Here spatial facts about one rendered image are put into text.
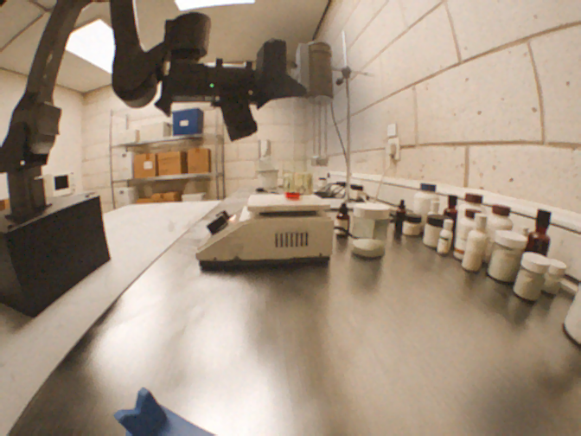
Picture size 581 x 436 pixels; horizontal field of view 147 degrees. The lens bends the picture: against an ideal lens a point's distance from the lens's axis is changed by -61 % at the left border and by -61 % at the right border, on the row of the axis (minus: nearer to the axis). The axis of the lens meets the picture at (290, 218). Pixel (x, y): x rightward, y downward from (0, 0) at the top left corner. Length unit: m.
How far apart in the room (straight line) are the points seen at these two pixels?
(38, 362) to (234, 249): 0.28
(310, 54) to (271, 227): 0.69
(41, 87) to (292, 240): 0.42
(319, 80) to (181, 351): 0.79
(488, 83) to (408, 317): 0.54
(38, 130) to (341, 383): 0.41
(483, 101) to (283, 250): 0.56
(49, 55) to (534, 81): 0.79
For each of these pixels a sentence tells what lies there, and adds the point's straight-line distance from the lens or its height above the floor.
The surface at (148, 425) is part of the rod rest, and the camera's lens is 0.15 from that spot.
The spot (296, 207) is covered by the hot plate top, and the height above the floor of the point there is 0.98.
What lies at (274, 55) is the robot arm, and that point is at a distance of 0.27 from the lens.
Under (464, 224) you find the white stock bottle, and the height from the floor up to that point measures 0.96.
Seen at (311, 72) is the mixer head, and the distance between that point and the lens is 0.84.
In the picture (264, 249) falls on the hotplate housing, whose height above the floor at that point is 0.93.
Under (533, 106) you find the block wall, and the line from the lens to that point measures 0.56.
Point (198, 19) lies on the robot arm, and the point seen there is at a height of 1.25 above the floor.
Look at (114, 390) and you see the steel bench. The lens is 0.20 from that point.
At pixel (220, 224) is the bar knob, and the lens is 0.34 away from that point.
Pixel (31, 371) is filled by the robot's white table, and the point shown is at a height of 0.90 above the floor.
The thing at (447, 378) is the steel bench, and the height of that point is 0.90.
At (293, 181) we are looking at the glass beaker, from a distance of 0.33.
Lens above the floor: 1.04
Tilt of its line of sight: 13 degrees down
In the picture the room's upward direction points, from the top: straight up
